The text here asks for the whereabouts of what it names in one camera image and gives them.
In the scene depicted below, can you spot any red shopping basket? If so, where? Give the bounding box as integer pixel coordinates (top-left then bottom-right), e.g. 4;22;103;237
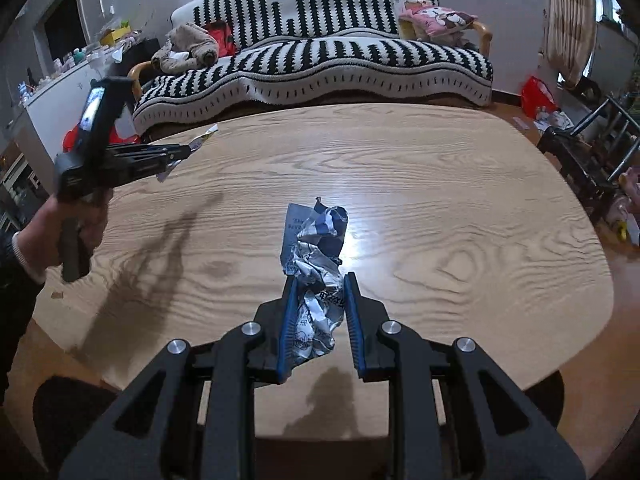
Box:
520;76;558;119

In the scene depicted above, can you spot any red plastic child chair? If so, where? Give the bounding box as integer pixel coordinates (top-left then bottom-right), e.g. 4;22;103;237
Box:
62;123;141;154

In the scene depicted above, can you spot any red cushion on sofa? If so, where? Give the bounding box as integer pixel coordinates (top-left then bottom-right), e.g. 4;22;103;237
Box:
205;21;238;58

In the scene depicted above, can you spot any brown plush toy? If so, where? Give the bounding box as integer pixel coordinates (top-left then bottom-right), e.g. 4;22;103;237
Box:
151;23;219;75

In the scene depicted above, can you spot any pink cartoon pillow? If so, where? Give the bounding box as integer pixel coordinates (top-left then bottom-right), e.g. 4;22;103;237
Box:
397;0;477;46

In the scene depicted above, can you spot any patterned curtain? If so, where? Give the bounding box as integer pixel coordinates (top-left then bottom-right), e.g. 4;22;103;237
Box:
544;0;596;88

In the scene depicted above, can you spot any silver blue foil wrapper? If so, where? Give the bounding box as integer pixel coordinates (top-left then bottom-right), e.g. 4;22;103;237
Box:
280;198;348;366

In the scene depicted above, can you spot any person's left hand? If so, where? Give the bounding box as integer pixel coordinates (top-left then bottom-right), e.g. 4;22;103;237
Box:
14;186;114;281

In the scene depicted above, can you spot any white cabinet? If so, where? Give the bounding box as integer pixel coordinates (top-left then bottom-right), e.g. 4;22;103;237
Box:
2;48;147;197

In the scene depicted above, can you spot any black wooden chair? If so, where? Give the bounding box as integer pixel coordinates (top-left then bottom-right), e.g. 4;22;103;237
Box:
537;96;639;223

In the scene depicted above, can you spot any black white striped sofa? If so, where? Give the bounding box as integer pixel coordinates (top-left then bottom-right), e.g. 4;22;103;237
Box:
132;0;494;134

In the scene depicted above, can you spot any white torn wrapper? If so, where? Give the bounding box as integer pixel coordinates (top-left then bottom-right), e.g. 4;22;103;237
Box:
156;124;218;182

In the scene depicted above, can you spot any yellow toy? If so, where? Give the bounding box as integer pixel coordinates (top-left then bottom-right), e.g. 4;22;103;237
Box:
612;220;629;244

